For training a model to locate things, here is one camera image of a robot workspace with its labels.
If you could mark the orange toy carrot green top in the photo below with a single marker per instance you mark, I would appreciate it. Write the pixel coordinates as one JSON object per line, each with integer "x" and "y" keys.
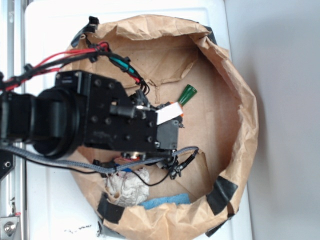
{"x": 188, "y": 95}

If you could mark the black mounting bracket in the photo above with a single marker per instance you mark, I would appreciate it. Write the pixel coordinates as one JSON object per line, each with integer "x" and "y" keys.
{"x": 7, "y": 163}

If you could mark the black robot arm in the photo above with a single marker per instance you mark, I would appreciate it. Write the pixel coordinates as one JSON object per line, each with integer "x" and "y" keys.
{"x": 36, "y": 120}

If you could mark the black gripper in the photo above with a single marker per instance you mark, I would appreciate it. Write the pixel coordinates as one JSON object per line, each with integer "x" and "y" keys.
{"x": 102, "y": 115}

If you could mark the aluminium frame rail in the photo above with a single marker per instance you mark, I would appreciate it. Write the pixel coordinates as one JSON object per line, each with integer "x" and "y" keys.
{"x": 13, "y": 214}

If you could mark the crumpled white cloth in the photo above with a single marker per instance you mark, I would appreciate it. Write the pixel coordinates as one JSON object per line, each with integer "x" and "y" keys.
{"x": 126, "y": 189}

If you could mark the brown paper bag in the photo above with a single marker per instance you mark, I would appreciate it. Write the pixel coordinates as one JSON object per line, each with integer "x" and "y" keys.
{"x": 221, "y": 120}

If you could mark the blue sponge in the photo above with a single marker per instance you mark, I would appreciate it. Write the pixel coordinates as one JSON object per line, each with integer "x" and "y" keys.
{"x": 178, "y": 199}

